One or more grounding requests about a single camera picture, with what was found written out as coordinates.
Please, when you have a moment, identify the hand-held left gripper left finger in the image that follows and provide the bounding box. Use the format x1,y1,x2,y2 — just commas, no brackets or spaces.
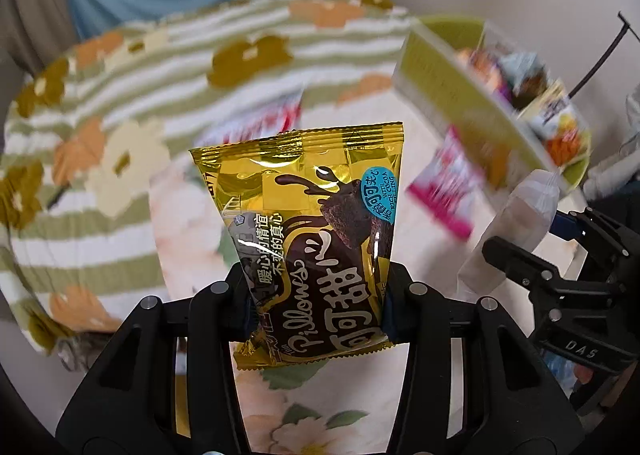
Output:
55,265,261,455

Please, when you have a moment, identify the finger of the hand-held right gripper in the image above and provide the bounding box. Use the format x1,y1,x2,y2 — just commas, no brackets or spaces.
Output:
481,236,627,307
551,208,636,261

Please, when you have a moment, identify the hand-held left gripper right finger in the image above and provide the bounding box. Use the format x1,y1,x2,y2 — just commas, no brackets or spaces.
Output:
382,260,586,455

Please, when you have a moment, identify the translucent white packet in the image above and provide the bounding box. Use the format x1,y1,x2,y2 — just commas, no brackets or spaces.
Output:
457,169,562,304

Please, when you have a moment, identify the gold chocolate snack packet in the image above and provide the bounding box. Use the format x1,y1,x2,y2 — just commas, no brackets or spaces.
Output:
189,122,405,372

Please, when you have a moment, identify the green cardboard box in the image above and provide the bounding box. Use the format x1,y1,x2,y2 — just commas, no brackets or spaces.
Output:
392,15,593,194

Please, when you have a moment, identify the grey white cloth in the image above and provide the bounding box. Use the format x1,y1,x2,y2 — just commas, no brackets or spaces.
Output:
582,84,640,199

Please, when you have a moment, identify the orange yellow snack packet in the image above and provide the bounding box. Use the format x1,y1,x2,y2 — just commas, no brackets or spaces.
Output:
519,79,592,167

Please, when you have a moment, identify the pink white snack packet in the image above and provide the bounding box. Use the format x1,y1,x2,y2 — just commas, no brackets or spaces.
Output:
406,128,482,240

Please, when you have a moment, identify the black stand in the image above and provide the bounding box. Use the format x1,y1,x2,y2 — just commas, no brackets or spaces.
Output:
567,10,640,102

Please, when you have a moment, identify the dark teal snack packet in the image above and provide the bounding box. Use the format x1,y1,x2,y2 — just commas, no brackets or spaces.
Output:
500,52,549,102

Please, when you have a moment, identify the red white snack packet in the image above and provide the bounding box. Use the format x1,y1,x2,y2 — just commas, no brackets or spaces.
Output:
196,89,304,149

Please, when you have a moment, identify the striped floral blanket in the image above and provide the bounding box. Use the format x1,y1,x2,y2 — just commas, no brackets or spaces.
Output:
0,0,417,352

